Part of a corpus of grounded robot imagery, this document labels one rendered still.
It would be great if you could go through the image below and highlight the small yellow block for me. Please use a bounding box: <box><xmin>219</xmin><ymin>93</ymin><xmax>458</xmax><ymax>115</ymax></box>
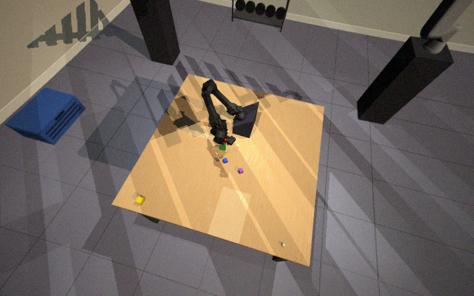
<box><xmin>135</xmin><ymin>196</ymin><xmax>145</xmax><ymax>205</ymax></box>

